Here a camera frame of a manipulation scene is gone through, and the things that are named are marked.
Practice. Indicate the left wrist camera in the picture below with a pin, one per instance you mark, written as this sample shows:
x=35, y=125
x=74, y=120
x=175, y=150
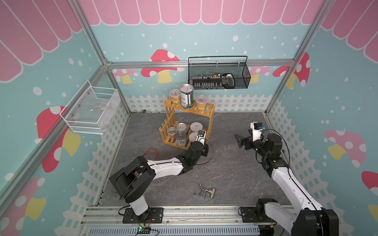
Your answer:
x=201, y=136

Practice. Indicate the green circuit board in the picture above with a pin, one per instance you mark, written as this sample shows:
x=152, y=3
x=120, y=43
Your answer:
x=143, y=230

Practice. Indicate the purple label pull-tab can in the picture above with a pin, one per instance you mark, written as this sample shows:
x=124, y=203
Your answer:
x=181, y=139

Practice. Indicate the green yellow white-lid can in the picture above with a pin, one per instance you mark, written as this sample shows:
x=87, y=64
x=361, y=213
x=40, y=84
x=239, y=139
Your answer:
x=196, y=126

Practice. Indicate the white wire mesh basket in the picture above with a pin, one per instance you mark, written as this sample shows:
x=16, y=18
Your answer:
x=92, y=110

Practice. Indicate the black tool set in basket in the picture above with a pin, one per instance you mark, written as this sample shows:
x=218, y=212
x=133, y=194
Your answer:
x=217, y=81

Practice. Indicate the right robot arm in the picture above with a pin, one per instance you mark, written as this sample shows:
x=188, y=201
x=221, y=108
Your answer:
x=310, y=217

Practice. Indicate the black wire mesh basket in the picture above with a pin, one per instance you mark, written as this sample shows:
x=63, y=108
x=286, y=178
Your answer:
x=219, y=72

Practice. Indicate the tall green seed can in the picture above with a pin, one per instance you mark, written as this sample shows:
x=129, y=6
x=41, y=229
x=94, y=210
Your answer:
x=187, y=96

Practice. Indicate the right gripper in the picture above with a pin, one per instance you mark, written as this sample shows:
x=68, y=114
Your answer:
x=249, y=139

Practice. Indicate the metal tool on floor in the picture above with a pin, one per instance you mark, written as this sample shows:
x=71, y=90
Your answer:
x=204, y=191

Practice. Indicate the silver pull-tab can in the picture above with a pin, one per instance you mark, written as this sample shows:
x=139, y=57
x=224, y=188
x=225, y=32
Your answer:
x=181, y=128

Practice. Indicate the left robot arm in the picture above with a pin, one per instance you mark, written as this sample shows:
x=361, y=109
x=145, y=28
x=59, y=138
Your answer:
x=131, y=182

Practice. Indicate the white-lid white can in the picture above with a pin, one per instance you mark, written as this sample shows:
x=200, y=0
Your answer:
x=193, y=137

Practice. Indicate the wooden two-tier shelf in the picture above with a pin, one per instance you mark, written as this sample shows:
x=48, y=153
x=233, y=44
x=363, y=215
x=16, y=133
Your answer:
x=171, y=108

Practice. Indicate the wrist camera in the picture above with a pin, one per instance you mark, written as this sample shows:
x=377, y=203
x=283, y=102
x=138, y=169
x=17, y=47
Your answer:
x=257, y=130
x=201, y=136

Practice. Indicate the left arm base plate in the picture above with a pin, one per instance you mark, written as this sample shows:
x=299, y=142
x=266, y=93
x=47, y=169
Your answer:
x=152, y=215

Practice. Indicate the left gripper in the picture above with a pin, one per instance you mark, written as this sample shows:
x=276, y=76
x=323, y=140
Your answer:
x=205, y=150

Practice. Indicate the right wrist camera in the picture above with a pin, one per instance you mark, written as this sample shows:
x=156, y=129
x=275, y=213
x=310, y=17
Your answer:
x=257, y=130

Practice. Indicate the small clear-lid jar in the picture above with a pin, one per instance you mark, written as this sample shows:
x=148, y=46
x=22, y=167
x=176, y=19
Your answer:
x=175, y=96

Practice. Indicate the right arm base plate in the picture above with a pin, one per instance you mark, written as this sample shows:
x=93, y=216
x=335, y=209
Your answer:
x=250, y=215

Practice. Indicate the small clear-lid cup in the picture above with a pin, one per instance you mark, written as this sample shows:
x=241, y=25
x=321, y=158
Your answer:
x=172, y=132

